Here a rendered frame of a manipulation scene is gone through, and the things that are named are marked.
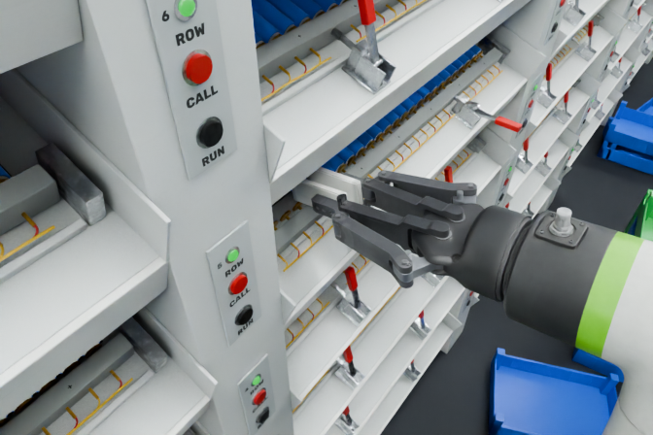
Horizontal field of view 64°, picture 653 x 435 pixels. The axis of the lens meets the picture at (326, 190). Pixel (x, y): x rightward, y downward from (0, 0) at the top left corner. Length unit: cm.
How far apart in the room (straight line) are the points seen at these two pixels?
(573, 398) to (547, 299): 120
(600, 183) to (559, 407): 98
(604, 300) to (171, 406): 35
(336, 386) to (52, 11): 76
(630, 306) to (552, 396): 119
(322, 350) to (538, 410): 91
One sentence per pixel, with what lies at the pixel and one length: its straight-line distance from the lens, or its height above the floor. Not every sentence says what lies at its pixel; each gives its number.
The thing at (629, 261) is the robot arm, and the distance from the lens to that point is 40.
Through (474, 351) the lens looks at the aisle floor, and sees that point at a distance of 158.
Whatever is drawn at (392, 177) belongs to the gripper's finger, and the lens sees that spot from 52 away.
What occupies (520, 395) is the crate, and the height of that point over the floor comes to 0.
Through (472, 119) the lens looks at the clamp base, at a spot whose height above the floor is 89.
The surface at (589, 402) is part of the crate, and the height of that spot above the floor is 0.
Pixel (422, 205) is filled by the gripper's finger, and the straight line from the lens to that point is 48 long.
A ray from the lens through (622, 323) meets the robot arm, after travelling 40.
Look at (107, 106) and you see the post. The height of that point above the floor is 117.
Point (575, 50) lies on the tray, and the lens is 148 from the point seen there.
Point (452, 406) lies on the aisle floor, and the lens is 149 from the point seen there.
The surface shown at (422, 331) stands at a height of 34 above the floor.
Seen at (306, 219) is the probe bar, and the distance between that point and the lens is 56.
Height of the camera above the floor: 132
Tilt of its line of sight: 42 degrees down
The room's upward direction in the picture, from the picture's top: straight up
